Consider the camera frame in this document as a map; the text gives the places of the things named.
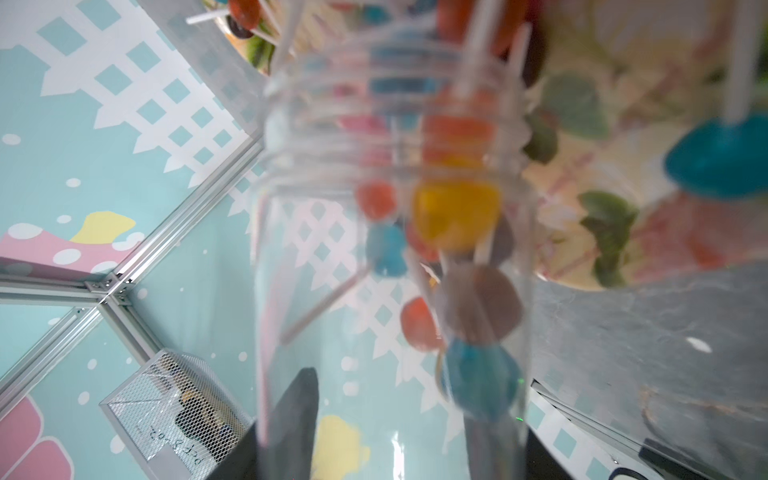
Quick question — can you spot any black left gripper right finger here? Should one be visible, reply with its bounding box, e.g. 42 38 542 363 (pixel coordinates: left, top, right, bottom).
525 428 572 480

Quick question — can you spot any clear jar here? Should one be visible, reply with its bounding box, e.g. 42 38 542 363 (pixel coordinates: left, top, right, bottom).
253 15 535 479

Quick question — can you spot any floral rectangular tray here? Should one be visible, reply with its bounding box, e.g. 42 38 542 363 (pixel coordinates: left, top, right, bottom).
203 0 768 292

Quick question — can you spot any white wire wall basket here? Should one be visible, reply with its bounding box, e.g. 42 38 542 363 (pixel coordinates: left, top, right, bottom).
99 349 253 479

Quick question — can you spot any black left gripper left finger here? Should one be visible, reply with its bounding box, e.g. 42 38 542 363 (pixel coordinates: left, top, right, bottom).
208 368 319 480

